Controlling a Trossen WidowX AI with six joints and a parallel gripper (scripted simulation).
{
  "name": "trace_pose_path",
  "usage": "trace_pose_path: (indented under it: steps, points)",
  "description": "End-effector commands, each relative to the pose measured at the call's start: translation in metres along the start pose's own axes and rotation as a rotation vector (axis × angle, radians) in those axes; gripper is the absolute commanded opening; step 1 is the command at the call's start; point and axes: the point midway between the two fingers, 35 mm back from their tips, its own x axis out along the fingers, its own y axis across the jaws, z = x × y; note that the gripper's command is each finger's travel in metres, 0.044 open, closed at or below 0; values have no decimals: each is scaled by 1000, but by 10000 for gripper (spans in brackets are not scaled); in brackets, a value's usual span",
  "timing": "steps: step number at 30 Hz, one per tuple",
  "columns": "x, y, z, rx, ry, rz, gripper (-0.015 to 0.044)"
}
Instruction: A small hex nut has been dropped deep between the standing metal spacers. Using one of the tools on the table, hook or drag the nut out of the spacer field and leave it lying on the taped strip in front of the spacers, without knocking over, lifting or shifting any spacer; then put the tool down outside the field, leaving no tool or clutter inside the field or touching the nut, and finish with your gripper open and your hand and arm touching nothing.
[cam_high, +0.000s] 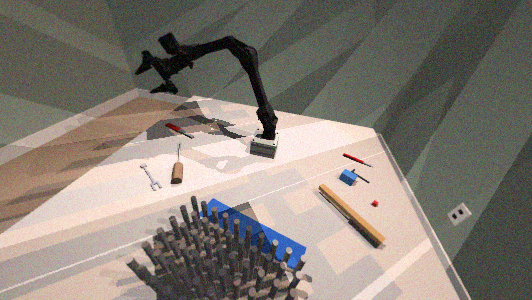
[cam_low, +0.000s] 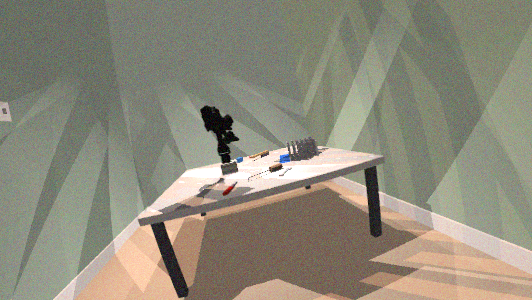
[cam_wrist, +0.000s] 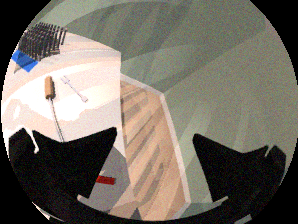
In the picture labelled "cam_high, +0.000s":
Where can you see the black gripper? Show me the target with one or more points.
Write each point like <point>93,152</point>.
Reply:
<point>146,65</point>

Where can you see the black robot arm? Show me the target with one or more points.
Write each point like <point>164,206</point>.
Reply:
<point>247,56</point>

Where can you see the blue flat strip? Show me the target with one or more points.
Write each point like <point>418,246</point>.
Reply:
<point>270,234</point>

